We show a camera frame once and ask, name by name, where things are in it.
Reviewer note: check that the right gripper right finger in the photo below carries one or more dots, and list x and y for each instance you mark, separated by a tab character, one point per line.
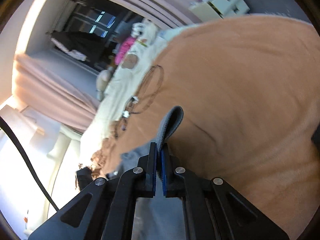
182	183

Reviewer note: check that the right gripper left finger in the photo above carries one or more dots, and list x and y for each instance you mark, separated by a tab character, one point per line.
122	193

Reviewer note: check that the grey t-shirt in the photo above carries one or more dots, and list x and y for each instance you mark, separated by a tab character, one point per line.
158	217

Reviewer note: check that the cream bed sheet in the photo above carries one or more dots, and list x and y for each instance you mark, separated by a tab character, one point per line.
125	82

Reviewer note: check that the pink curtain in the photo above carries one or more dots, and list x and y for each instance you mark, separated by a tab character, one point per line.
53	83

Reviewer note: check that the orange fleece blanket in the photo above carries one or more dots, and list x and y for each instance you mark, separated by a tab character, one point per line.
249	88

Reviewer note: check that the pink plush toy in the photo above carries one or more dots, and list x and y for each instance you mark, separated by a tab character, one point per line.
123	49

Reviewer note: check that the white bedside cabinet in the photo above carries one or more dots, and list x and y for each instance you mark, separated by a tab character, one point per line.
208	10

